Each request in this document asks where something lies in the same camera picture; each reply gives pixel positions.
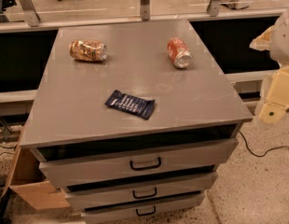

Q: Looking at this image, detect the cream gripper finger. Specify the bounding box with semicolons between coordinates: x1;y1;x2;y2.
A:
249;26;273;51
258;66;289;124

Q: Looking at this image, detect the red coke can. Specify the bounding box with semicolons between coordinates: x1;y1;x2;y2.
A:
167;37;192;69

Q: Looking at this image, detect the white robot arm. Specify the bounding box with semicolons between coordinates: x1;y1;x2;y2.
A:
249;8;289;124

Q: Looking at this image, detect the crushed gold soda can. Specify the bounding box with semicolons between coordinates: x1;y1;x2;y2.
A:
69;40;107;62

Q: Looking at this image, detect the middle grey drawer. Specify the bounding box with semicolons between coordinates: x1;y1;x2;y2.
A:
65;172;218;210

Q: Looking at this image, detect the grey drawer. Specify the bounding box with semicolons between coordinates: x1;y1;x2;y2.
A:
81;191;204;224
39;138;238;188
65;172;218;210

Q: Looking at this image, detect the dark blue snack wrapper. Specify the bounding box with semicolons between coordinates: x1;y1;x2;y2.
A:
104;90;155;120

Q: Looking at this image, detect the grey drawer cabinet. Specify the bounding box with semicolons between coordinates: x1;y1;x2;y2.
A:
21;21;251;224

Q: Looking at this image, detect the bottom grey drawer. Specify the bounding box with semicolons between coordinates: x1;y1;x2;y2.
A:
81;191;204;224

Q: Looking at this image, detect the top grey drawer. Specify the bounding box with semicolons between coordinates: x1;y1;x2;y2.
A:
39;138;238;188

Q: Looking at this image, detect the brown cardboard box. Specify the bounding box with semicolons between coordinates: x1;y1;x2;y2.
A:
3;140;70;210

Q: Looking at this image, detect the black floor cable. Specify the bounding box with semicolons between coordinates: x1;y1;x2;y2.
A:
238;130;289;158

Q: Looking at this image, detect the right metal rail post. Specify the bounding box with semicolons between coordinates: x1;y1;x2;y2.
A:
207;0;221;17

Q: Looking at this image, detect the metal rail post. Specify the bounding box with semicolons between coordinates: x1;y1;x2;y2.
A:
19;0;40;27
207;0;221;17
140;0;150;21

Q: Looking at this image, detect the middle metal rail post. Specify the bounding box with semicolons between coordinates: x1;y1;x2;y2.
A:
140;0;150;21

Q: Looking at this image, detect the left metal rail post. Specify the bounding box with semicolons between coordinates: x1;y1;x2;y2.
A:
19;0;40;27

